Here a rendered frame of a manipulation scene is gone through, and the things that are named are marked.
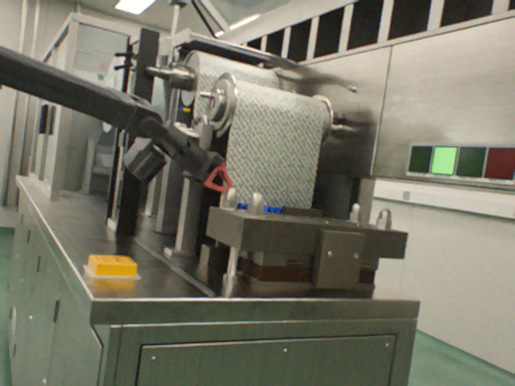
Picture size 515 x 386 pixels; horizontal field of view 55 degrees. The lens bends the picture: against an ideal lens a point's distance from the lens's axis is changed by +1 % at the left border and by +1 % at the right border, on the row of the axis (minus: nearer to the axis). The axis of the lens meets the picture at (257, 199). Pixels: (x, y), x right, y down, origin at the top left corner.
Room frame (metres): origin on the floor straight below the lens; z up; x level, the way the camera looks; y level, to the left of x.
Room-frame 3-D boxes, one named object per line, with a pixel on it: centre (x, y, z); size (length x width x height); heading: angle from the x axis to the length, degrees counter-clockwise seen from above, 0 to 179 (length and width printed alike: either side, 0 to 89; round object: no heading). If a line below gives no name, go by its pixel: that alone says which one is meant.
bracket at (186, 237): (1.13, 0.16, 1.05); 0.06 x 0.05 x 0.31; 119
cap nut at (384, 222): (1.08, -0.28, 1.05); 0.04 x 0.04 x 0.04
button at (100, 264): (0.87, 0.24, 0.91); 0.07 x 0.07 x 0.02; 29
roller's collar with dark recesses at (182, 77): (1.33, 0.25, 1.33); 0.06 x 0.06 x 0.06; 29
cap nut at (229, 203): (1.00, 0.06, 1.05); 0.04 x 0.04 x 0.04
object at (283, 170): (1.13, -0.02, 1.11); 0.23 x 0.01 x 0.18; 119
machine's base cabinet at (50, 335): (1.97, 0.52, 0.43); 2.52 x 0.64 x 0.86; 29
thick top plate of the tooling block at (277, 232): (1.04, -0.12, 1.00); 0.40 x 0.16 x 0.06; 119
